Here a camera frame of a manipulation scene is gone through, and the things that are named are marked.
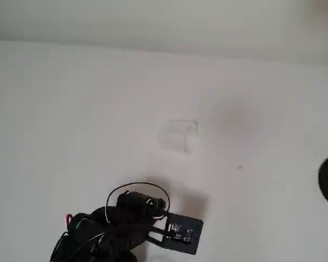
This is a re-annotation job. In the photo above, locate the clear plastic square container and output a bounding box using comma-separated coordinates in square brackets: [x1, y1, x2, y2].
[157, 118, 200, 154]

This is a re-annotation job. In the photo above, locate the thin black cable loop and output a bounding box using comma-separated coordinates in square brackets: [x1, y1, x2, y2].
[105, 182, 172, 224]

